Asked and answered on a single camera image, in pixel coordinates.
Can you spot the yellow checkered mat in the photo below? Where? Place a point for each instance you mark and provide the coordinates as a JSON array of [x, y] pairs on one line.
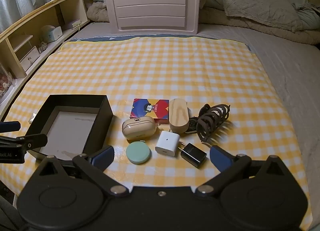
[[162, 70]]

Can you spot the wooden bedside shelf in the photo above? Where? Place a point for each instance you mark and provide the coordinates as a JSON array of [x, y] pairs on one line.
[[50, 3]]

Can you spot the round green compact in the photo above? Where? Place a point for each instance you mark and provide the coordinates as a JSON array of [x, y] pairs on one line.
[[138, 153]]

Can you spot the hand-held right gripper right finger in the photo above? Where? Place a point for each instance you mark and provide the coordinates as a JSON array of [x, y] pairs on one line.
[[220, 157]]

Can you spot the beige cushion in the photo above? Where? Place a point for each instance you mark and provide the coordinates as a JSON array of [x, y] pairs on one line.
[[96, 12]]

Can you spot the brown hair claw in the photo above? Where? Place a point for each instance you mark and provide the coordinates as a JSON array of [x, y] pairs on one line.
[[200, 128]]

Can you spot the oval wooden box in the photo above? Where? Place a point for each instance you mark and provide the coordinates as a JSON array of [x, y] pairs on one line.
[[178, 116]]

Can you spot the small white drawer box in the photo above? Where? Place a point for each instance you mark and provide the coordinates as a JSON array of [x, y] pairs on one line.
[[30, 58]]

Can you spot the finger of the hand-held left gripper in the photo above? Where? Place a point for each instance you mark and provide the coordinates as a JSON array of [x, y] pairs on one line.
[[30, 142], [10, 126]]

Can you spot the clear plastic strip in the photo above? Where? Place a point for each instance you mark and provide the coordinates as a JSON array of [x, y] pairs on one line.
[[31, 119]]

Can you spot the beige pillow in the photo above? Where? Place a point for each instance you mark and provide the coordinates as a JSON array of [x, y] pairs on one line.
[[255, 3]]

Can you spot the white notebook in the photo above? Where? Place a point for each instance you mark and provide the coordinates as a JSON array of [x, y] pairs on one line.
[[76, 24]]

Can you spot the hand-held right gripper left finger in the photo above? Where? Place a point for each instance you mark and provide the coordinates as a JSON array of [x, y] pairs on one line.
[[105, 156]]

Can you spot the colourful playing card box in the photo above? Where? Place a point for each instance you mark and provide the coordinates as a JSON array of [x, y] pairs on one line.
[[147, 107]]

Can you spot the grey crumpled cloth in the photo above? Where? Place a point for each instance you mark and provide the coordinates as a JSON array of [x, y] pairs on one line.
[[310, 18]]

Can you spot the white charger plug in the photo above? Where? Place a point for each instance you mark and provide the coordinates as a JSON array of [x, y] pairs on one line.
[[166, 143]]

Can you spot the black charger plug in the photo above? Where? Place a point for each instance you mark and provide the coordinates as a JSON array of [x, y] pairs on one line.
[[193, 156]]

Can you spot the beige earbud case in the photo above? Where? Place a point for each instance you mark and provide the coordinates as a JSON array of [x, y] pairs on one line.
[[138, 129]]

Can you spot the beige blanket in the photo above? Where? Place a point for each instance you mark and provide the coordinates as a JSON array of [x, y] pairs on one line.
[[225, 20]]

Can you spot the red printed picture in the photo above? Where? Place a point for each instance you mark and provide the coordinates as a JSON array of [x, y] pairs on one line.
[[5, 83]]

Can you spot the dried flower bunch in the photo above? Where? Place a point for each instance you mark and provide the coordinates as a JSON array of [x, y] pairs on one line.
[[42, 47]]

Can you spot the white tissue box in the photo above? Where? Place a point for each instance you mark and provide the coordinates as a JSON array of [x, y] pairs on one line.
[[53, 34]]

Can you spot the black cardboard box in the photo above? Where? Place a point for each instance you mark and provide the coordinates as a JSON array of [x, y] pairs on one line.
[[75, 102]]

